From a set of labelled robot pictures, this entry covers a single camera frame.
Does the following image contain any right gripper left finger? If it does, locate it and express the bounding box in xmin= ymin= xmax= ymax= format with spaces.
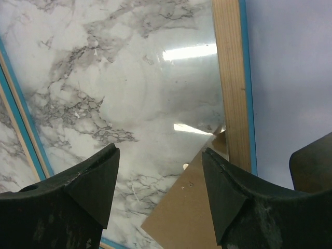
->
xmin=1 ymin=144 xmax=120 ymax=248

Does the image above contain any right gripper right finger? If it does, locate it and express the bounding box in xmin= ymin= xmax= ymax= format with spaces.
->
xmin=202 ymin=148 xmax=331 ymax=248

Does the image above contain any brown cardboard backing board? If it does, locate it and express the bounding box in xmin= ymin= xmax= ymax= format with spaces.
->
xmin=141 ymin=128 xmax=228 ymax=248

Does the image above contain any clear acrylic sheet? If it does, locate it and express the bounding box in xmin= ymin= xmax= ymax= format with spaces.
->
xmin=0 ymin=0 xmax=226 ymax=244

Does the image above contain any hot air balloon photo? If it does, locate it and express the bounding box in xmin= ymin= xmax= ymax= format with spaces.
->
xmin=246 ymin=1 xmax=331 ymax=192

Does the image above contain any blue wooden photo frame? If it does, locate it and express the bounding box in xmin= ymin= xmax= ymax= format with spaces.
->
xmin=0 ymin=0 xmax=258 ymax=249

